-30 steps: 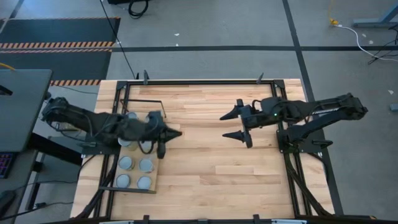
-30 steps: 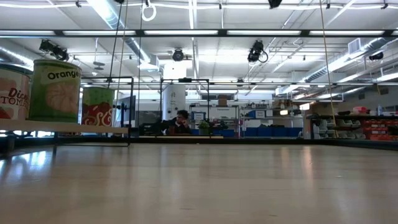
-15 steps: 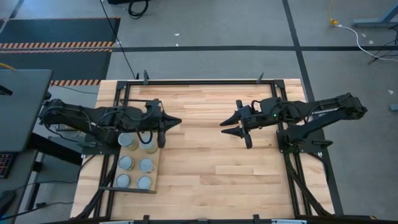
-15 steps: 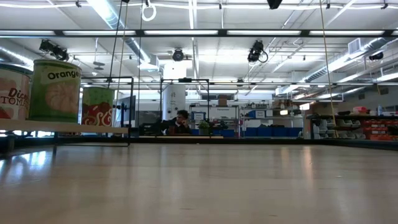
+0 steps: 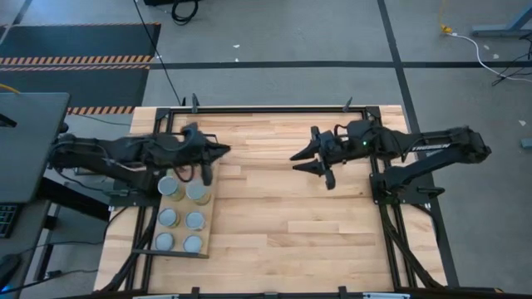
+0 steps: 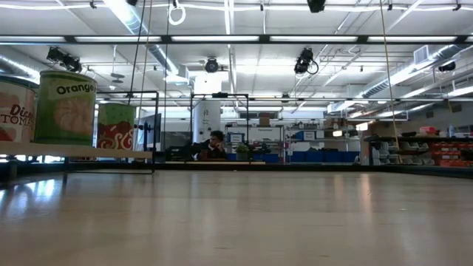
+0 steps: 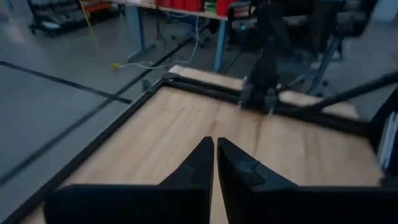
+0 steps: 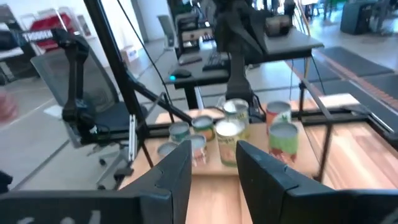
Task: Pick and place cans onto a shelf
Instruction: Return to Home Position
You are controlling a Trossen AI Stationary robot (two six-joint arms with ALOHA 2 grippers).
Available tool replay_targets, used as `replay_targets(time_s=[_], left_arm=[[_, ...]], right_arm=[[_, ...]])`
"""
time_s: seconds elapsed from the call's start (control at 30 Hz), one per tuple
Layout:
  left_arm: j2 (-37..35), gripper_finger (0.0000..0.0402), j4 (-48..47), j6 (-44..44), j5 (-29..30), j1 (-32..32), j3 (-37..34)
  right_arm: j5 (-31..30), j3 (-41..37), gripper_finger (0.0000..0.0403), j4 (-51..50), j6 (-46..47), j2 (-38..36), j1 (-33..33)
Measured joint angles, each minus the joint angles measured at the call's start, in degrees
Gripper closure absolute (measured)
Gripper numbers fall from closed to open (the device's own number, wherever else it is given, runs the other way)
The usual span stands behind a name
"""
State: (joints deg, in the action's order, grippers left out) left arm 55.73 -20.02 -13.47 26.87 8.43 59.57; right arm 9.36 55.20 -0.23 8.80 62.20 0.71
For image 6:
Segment green oranges tall can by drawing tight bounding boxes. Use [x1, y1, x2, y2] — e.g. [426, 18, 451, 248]
[33, 69, 98, 146]

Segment diced tomatoes tall can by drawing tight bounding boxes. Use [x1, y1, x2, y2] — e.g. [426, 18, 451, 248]
[0, 75, 40, 143]

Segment small potted plant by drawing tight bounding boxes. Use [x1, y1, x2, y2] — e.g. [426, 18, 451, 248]
[235, 143, 251, 162]

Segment white sign board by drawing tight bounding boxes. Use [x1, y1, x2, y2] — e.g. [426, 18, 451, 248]
[249, 126, 284, 143]

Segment person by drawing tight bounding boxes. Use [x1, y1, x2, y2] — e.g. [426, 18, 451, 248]
[190, 129, 228, 162]

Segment light wooden desk top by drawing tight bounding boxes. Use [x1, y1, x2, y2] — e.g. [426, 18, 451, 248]
[165, 160, 267, 166]

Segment white column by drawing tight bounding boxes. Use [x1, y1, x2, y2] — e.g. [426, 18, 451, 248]
[192, 75, 222, 144]

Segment round black ceiling device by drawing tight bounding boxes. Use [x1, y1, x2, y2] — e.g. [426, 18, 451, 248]
[204, 57, 220, 74]

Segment dark monitor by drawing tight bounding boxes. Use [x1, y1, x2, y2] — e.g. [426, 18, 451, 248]
[137, 113, 163, 151]

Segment shelving with blue bins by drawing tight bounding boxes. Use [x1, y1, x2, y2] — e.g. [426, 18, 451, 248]
[287, 123, 361, 164]

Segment overhead beam with light strips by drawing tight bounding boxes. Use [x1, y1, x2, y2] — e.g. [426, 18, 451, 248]
[0, 33, 473, 46]

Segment black rack white items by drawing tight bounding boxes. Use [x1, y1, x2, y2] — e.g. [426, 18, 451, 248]
[364, 131, 432, 166]

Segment light wooden board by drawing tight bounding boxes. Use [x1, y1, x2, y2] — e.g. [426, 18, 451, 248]
[0, 91, 160, 185]

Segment rack with orange bins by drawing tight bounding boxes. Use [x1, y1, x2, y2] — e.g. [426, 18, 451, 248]
[430, 140, 473, 168]

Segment black background rig frame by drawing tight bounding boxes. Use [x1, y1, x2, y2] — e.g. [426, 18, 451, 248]
[189, 92, 250, 147]

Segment black aluminium table frame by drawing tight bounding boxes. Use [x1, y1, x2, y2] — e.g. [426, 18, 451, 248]
[0, 158, 473, 182]

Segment black ceiling camera with cable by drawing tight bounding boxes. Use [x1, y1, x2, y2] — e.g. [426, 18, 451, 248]
[293, 47, 319, 76]

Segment silver ceiling duct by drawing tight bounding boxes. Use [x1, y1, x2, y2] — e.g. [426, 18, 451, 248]
[360, 44, 463, 100]
[103, 0, 180, 77]

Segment black hanging cable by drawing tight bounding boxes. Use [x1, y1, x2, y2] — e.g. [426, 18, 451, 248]
[127, 0, 147, 106]

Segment white hanging cable ring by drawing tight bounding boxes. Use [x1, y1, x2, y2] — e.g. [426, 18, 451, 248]
[168, 0, 187, 27]

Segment yellow hanging cord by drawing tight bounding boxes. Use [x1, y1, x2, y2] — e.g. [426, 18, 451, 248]
[378, 0, 402, 163]

